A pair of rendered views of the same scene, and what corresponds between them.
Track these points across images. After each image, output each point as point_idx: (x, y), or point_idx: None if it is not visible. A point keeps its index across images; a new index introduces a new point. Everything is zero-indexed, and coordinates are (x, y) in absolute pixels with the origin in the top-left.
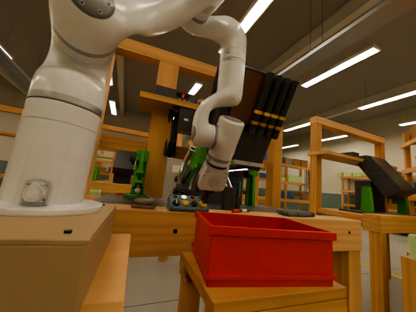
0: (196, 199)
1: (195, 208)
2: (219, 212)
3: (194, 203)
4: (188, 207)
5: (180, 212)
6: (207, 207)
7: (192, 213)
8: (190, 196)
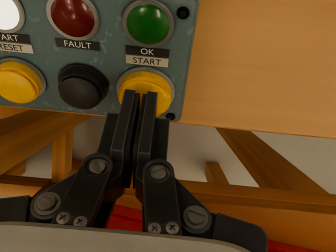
0: (109, 30)
1: (90, 109)
2: (276, 74)
3: (72, 103)
4: (46, 99)
5: (12, 106)
6: (173, 104)
7: (83, 114)
8: (56, 10)
